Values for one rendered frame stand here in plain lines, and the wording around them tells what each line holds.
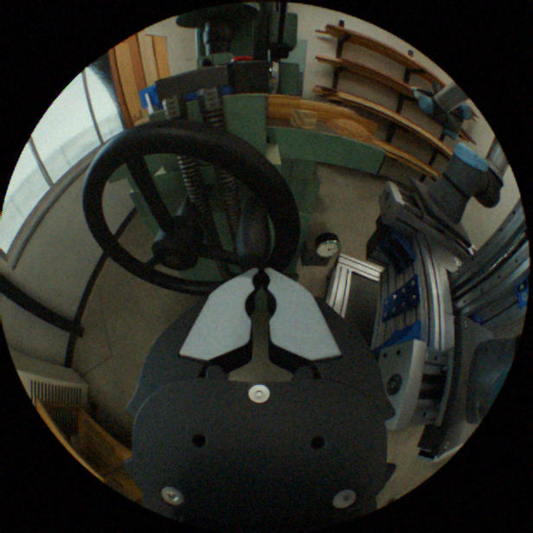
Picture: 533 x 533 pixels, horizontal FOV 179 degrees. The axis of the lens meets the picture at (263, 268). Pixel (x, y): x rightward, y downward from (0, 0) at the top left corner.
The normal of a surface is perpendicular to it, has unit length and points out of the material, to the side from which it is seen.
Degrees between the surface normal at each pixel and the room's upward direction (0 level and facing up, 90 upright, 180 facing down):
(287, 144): 90
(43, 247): 90
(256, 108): 90
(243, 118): 90
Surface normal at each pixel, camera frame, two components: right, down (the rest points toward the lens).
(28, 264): 0.99, 0.12
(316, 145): 0.00, 0.85
